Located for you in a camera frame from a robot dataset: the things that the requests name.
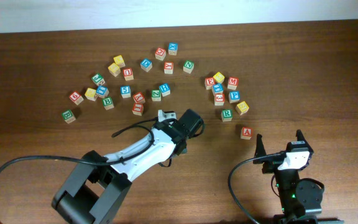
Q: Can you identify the green R block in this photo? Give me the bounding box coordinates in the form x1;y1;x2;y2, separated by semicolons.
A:
221;110;233;122

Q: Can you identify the blue P block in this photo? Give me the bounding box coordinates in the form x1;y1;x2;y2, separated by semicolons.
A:
229;91;240;103

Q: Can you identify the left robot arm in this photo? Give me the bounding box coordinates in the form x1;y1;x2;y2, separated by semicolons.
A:
52;109;204;224

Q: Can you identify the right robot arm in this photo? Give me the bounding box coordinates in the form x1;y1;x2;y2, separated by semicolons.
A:
254;130;324;223

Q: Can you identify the red A block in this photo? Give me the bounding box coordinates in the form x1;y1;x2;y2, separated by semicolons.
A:
241;127;252;139

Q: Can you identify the red 3 block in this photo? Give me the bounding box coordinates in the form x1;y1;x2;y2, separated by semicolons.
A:
214;93;225;106

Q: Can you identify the blue H block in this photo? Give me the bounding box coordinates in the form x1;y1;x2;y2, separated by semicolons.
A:
159;83;170;97

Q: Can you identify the green Z block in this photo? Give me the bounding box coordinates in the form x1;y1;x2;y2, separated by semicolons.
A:
151;90;162;101

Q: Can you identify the blue I block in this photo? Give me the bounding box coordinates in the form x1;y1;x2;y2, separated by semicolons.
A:
212;83;224;95

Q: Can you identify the yellow S block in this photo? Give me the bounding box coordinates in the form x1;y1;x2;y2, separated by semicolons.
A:
236;101;249;116

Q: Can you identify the red E block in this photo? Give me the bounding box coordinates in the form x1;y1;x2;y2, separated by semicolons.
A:
204;77;215;90

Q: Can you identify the yellow block near E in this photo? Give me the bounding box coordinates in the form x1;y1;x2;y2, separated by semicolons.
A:
213;72;225;84

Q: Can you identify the red Y block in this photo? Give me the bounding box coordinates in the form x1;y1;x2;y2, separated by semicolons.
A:
132;92;145;104

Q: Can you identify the green N block upper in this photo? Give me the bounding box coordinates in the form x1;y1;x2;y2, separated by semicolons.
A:
183;60;195;73

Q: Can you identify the red M block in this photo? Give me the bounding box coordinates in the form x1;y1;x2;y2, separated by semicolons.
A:
227;77;239;90

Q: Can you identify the blue 5 block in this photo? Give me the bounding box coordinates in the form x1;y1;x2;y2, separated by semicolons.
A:
120;85;132;98

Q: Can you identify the blue D block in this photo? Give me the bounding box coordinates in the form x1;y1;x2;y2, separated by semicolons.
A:
140;58;152;72

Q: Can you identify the red C block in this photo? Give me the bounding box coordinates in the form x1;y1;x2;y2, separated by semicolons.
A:
155;47;167;61

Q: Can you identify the blue X block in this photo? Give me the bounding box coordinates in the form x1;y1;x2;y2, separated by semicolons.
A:
168;42;178;55

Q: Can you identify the red U block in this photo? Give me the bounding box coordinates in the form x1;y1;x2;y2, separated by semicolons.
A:
123;68;134;81

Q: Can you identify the green B block inner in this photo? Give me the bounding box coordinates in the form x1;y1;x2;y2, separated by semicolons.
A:
102;97;114;110

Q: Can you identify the green b block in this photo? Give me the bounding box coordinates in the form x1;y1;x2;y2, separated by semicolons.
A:
62;110;76;124
102;97;114;110

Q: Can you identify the blue block left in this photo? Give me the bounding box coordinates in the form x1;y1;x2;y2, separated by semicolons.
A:
96;86;109;98

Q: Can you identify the yellow block upper left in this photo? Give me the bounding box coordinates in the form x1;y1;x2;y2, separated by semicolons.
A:
113;55;126;68

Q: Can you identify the green J block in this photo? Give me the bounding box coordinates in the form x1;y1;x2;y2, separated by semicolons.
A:
91;73;105;86

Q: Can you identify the red 6 block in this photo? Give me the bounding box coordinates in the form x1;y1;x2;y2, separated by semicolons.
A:
69;91;83;105

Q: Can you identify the green B block outer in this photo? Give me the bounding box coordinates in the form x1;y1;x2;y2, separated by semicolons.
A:
62;110;76;124

